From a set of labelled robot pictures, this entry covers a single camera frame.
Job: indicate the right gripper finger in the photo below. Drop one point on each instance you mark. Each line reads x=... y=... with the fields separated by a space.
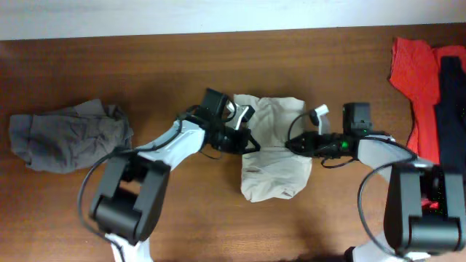
x=299 y=140
x=298 y=150

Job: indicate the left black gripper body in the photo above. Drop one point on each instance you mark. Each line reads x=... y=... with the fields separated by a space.
x=237 y=139

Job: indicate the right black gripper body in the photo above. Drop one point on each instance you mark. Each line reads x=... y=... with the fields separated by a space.
x=306 y=144

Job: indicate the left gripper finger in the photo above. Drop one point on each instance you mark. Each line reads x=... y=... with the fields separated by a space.
x=251 y=150
x=252 y=143

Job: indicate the beige cargo shorts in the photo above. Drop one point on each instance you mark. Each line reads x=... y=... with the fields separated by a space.
x=273 y=171

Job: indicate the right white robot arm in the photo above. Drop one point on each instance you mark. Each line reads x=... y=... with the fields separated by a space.
x=424 y=214

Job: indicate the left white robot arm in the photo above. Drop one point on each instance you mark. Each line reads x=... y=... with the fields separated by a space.
x=129 y=199

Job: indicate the red garment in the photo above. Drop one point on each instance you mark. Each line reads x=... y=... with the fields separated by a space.
x=415 y=72

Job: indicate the black garment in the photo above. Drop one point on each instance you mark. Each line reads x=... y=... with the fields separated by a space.
x=450 y=113

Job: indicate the grey crumpled garment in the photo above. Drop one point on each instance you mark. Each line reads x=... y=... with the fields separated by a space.
x=69 y=139

